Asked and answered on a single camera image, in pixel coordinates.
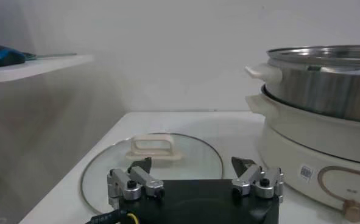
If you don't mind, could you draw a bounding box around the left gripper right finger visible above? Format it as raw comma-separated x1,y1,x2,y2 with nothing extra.
230,156,284,203

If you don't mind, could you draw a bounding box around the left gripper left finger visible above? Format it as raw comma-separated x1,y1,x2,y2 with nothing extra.
107,156,165,211

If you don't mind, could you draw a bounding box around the glass lid with cream handle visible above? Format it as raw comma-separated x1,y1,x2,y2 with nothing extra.
80,132,224,215

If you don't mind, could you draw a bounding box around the stainless steel steamer basket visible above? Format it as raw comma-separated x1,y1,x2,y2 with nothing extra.
245,44,360,124

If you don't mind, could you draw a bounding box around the cream electric cooker pot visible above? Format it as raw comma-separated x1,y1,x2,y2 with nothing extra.
245,85,360,223

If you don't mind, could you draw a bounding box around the white side table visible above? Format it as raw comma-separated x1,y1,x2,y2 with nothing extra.
0,54,94,85

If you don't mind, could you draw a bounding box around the blue black computer mouse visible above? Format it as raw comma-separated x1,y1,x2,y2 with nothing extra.
0,44,27,68

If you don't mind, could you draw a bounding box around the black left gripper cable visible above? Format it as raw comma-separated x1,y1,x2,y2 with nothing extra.
85,209,139,224

